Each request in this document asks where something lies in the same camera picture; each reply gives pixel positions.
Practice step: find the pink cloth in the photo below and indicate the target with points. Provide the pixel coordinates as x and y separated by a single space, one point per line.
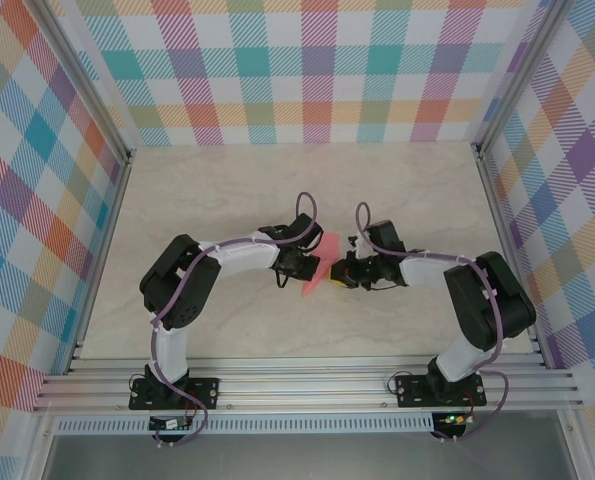
329 245

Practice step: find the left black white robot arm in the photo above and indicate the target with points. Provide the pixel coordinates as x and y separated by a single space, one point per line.
177 285

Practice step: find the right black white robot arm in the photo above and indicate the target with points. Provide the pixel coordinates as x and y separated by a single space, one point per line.
497 305

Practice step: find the grey metal lower panel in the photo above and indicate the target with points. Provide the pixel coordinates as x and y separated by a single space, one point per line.
302 460

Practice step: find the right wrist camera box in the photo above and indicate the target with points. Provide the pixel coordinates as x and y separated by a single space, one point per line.
359 247

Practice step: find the aluminium mounting rail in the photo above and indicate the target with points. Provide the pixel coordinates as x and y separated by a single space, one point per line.
302 385

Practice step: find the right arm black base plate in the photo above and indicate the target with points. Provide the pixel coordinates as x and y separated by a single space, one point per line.
412 390

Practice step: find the aluminium side rail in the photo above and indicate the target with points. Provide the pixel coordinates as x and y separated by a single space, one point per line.
500 220
110 220

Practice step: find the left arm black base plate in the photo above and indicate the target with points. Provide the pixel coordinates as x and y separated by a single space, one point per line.
202 390

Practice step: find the aluminium corner post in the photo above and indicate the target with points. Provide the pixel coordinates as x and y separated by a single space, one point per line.
84 75
518 75

